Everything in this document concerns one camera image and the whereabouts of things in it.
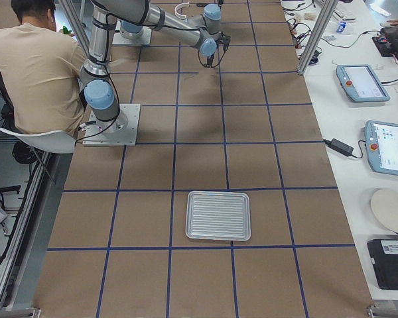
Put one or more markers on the lower teach pendant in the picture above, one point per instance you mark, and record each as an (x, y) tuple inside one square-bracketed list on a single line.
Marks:
[(381, 144)]

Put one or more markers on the white curved plastic bracket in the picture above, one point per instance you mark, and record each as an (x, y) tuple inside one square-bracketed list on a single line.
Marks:
[(178, 10)]

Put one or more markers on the black power adapter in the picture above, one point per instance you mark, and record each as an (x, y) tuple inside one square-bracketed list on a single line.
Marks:
[(342, 148)]

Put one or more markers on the black laptop with label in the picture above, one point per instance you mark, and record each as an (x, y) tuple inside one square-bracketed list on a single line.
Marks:
[(384, 258)]

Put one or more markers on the beige round plate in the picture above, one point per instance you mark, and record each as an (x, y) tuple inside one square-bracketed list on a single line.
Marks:
[(384, 205)]

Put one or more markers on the silver ribbed metal tray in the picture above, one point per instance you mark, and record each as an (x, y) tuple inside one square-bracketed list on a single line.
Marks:
[(218, 215)]

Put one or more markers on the upper teach pendant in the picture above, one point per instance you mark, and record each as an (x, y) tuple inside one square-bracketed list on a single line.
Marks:
[(361, 84)]

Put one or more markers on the teach pendant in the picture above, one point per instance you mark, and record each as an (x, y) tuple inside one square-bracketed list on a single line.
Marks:
[(381, 144), (361, 84)]

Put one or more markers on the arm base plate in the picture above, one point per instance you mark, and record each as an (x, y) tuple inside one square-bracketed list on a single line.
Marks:
[(122, 132), (124, 38)]

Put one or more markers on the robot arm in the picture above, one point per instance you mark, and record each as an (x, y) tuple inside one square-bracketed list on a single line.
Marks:
[(97, 88), (202, 32)]

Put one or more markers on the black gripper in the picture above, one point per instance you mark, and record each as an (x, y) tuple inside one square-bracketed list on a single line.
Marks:
[(209, 60)]

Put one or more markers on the seated person beige shirt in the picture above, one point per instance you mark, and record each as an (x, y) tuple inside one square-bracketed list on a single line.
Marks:
[(40, 68)]

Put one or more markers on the aluminium pillar right side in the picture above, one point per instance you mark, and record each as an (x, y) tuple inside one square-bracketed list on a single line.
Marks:
[(316, 34)]

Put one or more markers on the white plastic chair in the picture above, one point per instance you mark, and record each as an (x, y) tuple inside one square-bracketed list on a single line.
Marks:
[(56, 142)]

